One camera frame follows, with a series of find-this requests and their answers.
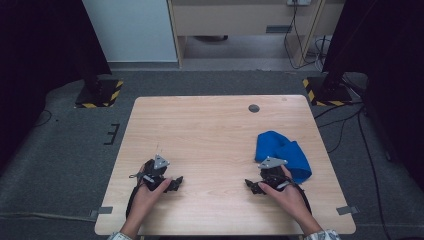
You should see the person's right hand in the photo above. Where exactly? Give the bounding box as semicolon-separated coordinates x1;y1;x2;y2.
259;165;313;224

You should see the hand-held gripper cable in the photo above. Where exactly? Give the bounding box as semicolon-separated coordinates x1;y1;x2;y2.
293;183;313;215
125;181;144;220

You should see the light wooden desk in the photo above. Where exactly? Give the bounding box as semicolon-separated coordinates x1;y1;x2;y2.
166;0;346;69

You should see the grey tape piece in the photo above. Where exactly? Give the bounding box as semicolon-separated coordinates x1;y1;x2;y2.
335;205;361;216
89;206;114;219

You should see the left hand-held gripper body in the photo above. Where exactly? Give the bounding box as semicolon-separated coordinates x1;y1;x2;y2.
138;154;174;193

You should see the person's left hand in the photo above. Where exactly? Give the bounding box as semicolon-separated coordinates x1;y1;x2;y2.
128;179;173;223

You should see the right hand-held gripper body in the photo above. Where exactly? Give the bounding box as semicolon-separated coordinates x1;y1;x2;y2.
257;156;294;191

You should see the black stand with striped base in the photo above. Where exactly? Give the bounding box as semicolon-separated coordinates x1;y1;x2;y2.
302;66;354;107
74;64;124;109

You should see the right hand-held gripper cable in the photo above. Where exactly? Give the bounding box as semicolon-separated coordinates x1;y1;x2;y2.
293;183;313;215

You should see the blue cloth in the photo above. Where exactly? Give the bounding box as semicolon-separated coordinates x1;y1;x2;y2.
254;130;313;185

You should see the pale floor cable strip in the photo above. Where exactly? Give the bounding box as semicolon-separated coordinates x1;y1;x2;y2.
0;212;98;223

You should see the thin black floor cable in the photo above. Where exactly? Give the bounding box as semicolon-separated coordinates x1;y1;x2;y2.
33;109;53;128

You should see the black curtain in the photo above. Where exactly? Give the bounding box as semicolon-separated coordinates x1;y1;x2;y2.
0;0;113;174
321;0;424;183

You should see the long black floor cable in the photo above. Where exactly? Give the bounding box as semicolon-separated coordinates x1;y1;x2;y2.
357;109;392;240

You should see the black hanging cable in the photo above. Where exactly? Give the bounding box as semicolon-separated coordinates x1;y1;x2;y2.
283;3;322;70

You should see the white panel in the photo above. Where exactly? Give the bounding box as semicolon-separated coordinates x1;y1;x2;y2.
82;0;178;63

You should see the left hand-held gripper cable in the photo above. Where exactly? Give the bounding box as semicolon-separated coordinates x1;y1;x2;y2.
125;181;144;220

